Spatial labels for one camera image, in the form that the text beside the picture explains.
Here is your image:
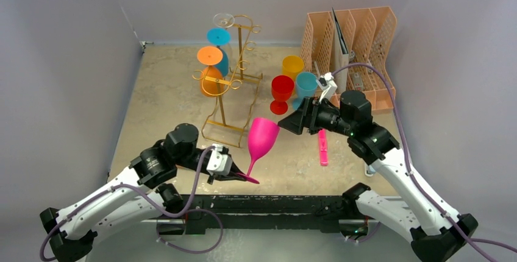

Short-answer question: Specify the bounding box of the light blue wine glass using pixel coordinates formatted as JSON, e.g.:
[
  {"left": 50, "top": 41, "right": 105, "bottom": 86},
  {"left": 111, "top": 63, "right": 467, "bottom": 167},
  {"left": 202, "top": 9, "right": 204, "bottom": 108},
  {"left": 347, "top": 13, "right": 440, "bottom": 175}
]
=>
[{"left": 292, "top": 72, "right": 318, "bottom": 110}]

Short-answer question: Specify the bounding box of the red wine glass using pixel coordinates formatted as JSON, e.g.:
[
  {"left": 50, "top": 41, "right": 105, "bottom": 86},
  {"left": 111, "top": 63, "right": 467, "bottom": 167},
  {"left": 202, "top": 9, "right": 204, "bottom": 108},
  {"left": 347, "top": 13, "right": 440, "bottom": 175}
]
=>
[{"left": 269, "top": 75, "right": 294, "bottom": 115}]

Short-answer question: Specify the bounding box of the magenta wine glass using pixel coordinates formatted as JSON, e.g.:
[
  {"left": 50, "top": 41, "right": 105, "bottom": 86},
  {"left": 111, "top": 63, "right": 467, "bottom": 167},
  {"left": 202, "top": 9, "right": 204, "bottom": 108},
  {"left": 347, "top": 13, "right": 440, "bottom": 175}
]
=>
[{"left": 246, "top": 117, "right": 280, "bottom": 184}]

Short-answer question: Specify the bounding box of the yellow wine glass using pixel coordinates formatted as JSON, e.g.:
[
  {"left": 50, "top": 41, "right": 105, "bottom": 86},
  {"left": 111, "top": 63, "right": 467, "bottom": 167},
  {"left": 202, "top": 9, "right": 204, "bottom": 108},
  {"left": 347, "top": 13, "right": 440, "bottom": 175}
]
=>
[{"left": 282, "top": 55, "right": 304, "bottom": 81}]

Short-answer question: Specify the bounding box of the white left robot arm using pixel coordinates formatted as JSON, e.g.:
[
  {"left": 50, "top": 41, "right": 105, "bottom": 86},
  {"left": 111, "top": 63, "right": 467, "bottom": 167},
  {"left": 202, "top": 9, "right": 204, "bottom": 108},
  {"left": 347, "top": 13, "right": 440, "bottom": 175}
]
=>
[{"left": 40, "top": 123, "right": 246, "bottom": 261}]

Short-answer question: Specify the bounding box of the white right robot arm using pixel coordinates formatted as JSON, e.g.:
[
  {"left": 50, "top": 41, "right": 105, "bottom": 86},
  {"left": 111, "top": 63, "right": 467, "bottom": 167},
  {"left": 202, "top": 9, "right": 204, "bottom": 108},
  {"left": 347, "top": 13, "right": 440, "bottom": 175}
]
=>
[{"left": 278, "top": 90, "right": 478, "bottom": 261}]

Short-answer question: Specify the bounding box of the orange wine glass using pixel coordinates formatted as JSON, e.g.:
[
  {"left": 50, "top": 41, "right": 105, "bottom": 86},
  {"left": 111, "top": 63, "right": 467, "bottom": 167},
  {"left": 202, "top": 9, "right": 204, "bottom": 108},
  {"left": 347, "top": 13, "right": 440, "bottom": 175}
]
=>
[{"left": 196, "top": 46, "right": 224, "bottom": 97}]

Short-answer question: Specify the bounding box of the teal rear wine glass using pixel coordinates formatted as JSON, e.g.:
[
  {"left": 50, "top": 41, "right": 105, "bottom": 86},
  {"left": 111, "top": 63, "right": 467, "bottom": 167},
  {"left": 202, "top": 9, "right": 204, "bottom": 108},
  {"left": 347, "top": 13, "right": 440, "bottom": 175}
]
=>
[{"left": 207, "top": 27, "right": 232, "bottom": 77}]

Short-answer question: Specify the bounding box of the clear wine glass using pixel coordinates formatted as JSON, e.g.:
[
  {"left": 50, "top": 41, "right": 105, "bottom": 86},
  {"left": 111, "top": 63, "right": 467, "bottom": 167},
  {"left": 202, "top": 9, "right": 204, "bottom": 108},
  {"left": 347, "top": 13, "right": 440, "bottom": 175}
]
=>
[{"left": 212, "top": 13, "right": 235, "bottom": 29}]

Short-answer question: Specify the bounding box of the pink highlighter marker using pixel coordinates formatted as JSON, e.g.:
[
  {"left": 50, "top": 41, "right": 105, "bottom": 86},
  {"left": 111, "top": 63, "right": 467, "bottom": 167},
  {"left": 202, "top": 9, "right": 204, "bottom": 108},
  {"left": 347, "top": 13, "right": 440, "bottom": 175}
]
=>
[{"left": 318, "top": 129, "right": 329, "bottom": 166}]

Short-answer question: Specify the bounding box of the white folder in organizer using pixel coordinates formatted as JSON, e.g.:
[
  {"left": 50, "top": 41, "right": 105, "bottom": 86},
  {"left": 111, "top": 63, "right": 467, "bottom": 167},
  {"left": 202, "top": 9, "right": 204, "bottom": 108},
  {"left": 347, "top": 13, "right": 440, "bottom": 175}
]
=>
[{"left": 332, "top": 8, "right": 349, "bottom": 94}]

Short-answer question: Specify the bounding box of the light blue white eraser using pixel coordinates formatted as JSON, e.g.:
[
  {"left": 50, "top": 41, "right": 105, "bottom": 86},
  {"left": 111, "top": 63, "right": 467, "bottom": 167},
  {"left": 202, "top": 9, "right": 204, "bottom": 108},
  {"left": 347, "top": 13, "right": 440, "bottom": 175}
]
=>
[{"left": 365, "top": 164, "right": 376, "bottom": 177}]

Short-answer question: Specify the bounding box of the peach plastic file organizer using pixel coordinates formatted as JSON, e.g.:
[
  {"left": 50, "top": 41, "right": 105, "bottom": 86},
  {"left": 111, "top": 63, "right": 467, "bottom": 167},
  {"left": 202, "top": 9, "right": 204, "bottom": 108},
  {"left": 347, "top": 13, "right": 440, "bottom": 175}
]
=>
[{"left": 300, "top": 6, "right": 397, "bottom": 113}]

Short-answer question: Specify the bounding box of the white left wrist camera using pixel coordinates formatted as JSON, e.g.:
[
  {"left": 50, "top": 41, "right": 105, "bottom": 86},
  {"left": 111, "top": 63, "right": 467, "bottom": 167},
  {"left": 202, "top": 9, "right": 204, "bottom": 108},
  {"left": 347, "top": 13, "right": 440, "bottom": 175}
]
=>
[{"left": 206, "top": 144, "right": 233, "bottom": 185}]

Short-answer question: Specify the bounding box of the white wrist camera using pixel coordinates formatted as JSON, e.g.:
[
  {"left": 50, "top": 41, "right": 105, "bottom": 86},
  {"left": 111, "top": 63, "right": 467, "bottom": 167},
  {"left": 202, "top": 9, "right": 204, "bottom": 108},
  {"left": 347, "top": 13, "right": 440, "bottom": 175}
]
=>
[
  {"left": 316, "top": 72, "right": 337, "bottom": 102},
  {"left": 206, "top": 144, "right": 233, "bottom": 185}
]

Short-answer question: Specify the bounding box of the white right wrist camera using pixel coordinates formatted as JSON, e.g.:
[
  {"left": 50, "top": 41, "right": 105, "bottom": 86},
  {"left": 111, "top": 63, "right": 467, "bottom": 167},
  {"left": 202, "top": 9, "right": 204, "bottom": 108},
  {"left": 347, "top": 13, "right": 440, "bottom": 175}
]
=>
[{"left": 316, "top": 72, "right": 337, "bottom": 102}]

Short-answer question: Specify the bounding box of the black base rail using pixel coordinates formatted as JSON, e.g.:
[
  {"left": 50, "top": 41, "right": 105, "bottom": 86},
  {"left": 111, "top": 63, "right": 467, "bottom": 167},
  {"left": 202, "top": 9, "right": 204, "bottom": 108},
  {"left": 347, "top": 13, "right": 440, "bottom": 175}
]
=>
[{"left": 170, "top": 195, "right": 365, "bottom": 235}]

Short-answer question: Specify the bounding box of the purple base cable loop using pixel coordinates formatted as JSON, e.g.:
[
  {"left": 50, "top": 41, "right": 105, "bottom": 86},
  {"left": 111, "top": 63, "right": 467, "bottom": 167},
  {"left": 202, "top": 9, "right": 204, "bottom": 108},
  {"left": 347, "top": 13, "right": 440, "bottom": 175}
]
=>
[{"left": 155, "top": 207, "right": 224, "bottom": 253}]

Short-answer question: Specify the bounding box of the gold wire glass rack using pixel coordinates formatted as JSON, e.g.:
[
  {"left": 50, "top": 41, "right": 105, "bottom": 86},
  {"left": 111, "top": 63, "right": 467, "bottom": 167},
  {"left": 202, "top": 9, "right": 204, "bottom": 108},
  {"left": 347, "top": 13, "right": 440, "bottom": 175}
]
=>
[{"left": 192, "top": 15, "right": 263, "bottom": 148}]

